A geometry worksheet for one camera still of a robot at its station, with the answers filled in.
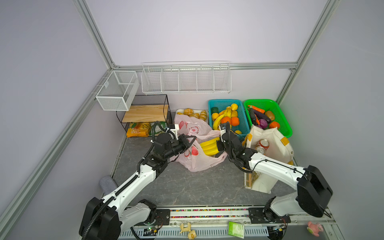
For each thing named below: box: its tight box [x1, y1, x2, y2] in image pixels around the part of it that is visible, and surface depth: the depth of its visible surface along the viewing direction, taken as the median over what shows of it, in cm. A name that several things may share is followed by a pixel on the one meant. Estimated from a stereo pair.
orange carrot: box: [248, 105, 266, 114], surface depth 118 cm
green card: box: [228, 221, 245, 239], surface depth 71 cm
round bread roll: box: [183, 108, 194, 116], surface depth 118 cm
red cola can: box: [255, 138, 270, 156], surface depth 90 cm
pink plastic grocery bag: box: [170, 115, 228, 172], surface depth 79 cm
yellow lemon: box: [231, 103, 238, 111], surface depth 116 cm
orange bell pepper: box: [269, 121, 280, 129], surface depth 107 cm
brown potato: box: [265, 110, 275, 121], surface depth 114 cm
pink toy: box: [306, 221, 324, 237], surface depth 70 cm
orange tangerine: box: [231, 117, 240, 127], surface depth 110 cm
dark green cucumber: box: [249, 106, 257, 126], surface depth 114 cm
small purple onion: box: [259, 118, 268, 130], surface depth 108 cm
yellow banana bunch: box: [200, 137, 220, 157], surface depth 91 cm
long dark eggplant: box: [253, 109, 272, 124], surface depth 115 cm
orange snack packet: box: [126, 122, 150, 138], surface depth 101 cm
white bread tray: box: [175, 108, 209, 124], surface depth 118 cm
